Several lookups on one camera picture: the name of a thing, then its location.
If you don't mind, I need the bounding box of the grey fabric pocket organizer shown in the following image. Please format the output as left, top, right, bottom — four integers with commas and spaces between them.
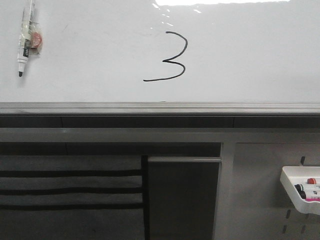
0, 155, 150, 240

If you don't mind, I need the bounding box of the grey metal stand frame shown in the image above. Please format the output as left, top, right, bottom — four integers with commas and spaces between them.
0, 128, 320, 240

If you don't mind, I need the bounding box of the pink marker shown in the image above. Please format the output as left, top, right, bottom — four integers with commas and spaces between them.
305, 195, 320, 202

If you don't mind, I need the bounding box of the taped white black-tip marker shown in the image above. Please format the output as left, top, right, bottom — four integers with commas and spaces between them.
17, 0, 43, 78

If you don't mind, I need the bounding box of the red-capped white marker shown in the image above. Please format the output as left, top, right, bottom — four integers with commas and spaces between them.
306, 177, 320, 185

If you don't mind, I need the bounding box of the black-capped white marker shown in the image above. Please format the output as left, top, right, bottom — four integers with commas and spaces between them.
294, 184, 320, 192

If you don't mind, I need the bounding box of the white plastic marker tray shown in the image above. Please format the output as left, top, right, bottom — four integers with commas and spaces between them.
280, 166, 320, 215

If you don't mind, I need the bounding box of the white whiteboard with grey frame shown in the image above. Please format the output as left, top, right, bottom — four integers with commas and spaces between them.
0, 0, 320, 115

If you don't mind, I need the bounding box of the white pegboard panel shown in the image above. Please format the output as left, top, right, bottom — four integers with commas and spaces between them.
228, 143, 320, 240

